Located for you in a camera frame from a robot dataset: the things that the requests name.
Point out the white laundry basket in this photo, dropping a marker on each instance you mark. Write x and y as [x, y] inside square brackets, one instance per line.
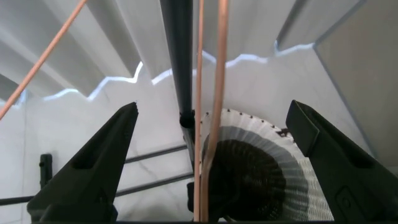
[280, 140]

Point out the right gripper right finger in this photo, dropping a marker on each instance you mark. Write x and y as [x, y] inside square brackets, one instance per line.
[373, 193]

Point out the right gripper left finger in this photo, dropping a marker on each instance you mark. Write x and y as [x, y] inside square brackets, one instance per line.
[77, 193]

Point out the black clothes rack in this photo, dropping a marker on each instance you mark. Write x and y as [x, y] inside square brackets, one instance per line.
[178, 46]

